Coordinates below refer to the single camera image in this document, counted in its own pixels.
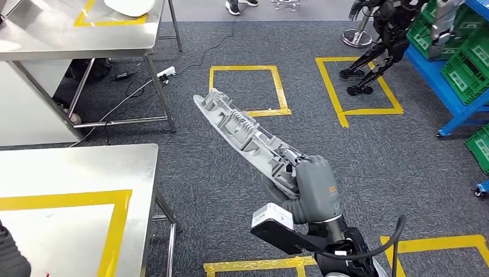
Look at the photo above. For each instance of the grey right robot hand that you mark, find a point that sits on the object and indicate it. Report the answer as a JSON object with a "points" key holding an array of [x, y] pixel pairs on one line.
{"points": [[317, 187]]}

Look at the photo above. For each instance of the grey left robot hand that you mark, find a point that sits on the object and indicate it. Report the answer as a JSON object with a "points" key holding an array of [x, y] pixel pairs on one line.
{"points": [[9, 256]]}

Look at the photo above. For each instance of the grey plastic wheel cover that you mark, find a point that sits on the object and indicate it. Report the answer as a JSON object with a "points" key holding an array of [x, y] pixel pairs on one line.
{"points": [[237, 126]]}

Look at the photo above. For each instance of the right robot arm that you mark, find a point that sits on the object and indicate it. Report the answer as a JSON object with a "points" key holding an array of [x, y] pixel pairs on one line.
{"points": [[344, 244]]}

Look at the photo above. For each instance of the steel workbench table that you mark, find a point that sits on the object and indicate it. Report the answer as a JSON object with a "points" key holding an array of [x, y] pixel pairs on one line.
{"points": [[76, 168]]}

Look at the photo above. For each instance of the yellow tape on workbench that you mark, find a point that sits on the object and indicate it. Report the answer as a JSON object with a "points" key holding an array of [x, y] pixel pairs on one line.
{"points": [[118, 214]]}

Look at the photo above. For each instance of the blue metal shelf rack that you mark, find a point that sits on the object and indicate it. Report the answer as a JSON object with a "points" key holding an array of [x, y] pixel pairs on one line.
{"points": [[439, 84]]}

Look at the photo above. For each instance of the white plastic part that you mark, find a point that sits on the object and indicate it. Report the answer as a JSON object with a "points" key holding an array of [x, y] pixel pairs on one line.
{"points": [[130, 7]]}

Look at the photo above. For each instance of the yellow floor tape square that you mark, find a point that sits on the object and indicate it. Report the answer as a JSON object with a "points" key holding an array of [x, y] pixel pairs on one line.
{"points": [[439, 241], [259, 264]]}

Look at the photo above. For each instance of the white desk panel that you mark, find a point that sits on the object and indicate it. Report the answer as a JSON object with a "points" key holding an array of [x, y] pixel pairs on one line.
{"points": [[26, 107]]}

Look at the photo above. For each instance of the chrome stand base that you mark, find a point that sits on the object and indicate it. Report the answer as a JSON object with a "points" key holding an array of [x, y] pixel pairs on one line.
{"points": [[357, 38]]}

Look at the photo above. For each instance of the green plastic crate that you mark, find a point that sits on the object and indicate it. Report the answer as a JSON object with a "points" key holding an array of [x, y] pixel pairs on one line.
{"points": [[420, 34], [466, 76], [479, 149]]}

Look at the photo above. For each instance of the black humanoid robot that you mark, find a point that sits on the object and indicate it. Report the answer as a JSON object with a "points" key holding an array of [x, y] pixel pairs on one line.
{"points": [[389, 30]]}

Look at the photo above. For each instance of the chrome stool base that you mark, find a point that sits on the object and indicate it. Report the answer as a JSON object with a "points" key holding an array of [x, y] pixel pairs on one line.
{"points": [[286, 4]]}

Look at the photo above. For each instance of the white power strip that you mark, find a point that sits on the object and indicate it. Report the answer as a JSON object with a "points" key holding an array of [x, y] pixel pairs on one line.
{"points": [[167, 71]]}

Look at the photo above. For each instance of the person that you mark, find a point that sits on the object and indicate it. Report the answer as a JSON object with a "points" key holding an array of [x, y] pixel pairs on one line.
{"points": [[232, 7]]}

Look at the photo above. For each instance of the black bag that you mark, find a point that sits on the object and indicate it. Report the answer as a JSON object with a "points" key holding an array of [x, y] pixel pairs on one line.
{"points": [[91, 69]]}

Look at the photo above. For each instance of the black power adapter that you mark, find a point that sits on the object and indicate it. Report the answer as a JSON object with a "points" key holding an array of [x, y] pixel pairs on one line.
{"points": [[122, 75]]}

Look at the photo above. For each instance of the yellow tape on table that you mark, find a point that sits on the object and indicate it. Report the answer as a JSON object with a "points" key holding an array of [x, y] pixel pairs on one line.
{"points": [[82, 15]]}

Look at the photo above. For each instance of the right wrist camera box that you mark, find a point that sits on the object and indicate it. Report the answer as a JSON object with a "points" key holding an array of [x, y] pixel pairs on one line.
{"points": [[271, 216]]}

